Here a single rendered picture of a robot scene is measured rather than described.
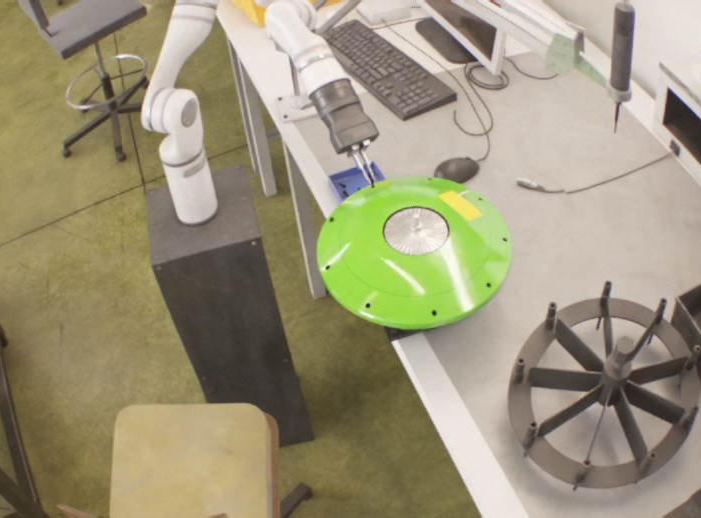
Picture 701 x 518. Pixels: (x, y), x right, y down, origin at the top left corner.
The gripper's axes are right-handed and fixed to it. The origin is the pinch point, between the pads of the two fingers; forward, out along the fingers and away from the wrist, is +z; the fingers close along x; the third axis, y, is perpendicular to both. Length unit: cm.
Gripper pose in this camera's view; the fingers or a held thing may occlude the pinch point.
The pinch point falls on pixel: (372, 182)
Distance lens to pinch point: 136.7
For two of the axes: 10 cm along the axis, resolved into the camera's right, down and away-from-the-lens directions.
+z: 4.2, 9.0, -0.8
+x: 8.9, -4.0, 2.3
